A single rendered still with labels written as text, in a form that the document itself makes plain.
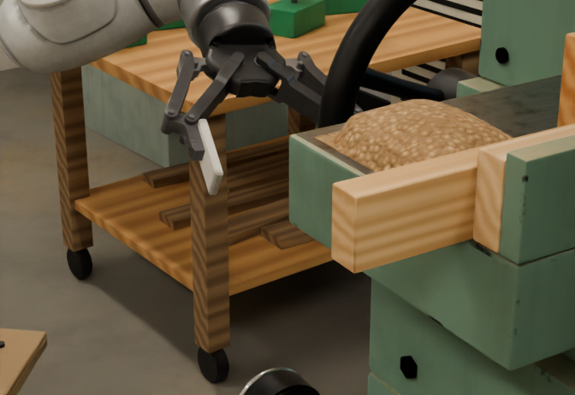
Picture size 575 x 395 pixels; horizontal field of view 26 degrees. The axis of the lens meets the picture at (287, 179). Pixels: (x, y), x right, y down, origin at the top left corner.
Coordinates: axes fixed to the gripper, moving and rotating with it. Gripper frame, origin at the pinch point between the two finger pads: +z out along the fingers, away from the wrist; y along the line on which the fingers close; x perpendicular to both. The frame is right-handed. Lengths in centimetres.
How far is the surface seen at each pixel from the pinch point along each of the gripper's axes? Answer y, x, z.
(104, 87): 32, 138, -153
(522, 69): 7.4, -26.9, 14.2
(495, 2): 6.2, -29.1, 9.4
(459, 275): -11, -35, 38
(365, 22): -0.4, -22.4, 4.2
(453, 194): -13, -40, 37
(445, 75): 9.5, -16.0, 3.4
